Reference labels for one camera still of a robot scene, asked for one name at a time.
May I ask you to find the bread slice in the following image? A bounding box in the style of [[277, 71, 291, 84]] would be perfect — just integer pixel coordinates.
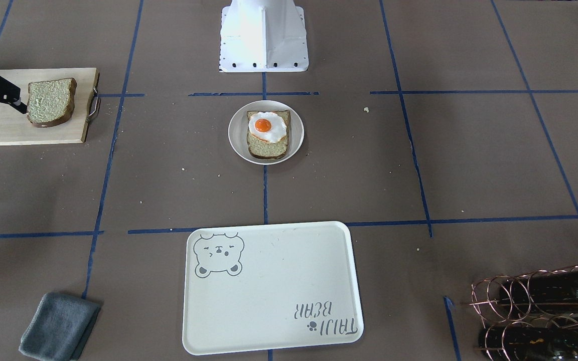
[[26, 78, 77, 128], [247, 110, 291, 159]]

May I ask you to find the grey folded cloth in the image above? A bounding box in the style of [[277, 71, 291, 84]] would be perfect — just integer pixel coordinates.
[[19, 292, 101, 360]]

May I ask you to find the fried egg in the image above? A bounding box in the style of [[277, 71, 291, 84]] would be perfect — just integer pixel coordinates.
[[247, 112, 288, 144]]

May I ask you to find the cream bear serving tray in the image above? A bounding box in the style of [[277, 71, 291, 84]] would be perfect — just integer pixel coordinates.
[[182, 221, 365, 355]]

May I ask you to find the lower dark wine bottle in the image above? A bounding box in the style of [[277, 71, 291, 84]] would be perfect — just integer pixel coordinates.
[[475, 323, 578, 360]]

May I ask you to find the white round plate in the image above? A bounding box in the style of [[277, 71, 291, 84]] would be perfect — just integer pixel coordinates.
[[228, 100, 305, 166]]

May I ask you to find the metal board handle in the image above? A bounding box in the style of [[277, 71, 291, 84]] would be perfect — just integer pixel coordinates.
[[86, 85, 101, 124]]

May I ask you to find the upper dark wine bottle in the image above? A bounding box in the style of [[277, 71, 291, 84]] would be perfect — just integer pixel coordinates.
[[499, 271, 578, 315]]

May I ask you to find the dark wine bottle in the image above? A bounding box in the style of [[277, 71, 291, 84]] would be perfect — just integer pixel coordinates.
[[499, 271, 578, 315], [475, 323, 578, 360]]

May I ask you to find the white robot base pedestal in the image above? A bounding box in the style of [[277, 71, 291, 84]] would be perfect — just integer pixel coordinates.
[[219, 1, 310, 73]]

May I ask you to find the copper wire bottle rack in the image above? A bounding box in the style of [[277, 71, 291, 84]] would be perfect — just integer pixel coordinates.
[[469, 265, 578, 360]]

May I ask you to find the wooden cutting board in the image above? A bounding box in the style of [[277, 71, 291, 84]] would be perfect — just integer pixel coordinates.
[[0, 68, 99, 146]]

